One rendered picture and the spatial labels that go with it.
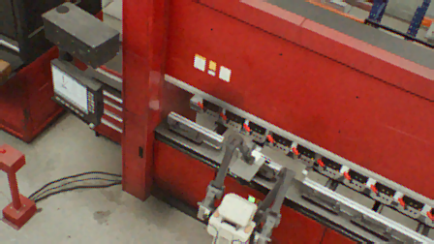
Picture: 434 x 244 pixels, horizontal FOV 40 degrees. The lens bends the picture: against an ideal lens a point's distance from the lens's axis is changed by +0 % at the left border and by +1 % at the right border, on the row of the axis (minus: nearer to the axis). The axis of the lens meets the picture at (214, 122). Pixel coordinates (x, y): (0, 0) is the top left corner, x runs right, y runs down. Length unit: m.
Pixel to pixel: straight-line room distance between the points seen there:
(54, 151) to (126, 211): 0.99
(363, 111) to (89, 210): 2.68
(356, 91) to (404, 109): 0.31
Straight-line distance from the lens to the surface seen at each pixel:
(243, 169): 4.57
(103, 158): 5.90
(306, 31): 3.79
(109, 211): 5.50
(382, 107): 3.92
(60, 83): 4.51
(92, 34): 4.11
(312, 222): 4.71
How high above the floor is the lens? 4.42
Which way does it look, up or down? 45 degrees down
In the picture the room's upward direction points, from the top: 9 degrees clockwise
